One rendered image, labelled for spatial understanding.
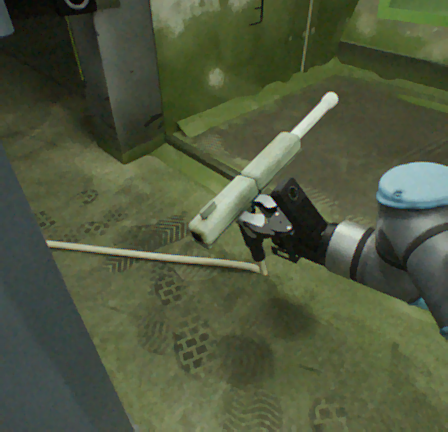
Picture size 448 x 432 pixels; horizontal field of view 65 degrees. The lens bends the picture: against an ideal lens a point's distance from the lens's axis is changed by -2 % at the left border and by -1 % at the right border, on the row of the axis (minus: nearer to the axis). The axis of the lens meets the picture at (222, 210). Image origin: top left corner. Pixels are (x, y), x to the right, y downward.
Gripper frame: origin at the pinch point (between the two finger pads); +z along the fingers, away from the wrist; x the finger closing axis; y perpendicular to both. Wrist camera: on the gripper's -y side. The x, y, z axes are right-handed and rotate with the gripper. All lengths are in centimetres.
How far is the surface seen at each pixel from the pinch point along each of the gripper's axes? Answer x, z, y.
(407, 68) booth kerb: 130, 11, 39
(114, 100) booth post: 15, 57, -8
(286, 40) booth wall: 95, 49, 10
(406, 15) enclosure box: 60, -10, -11
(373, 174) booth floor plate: 49, -7, 30
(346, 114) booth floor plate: 83, 18, 34
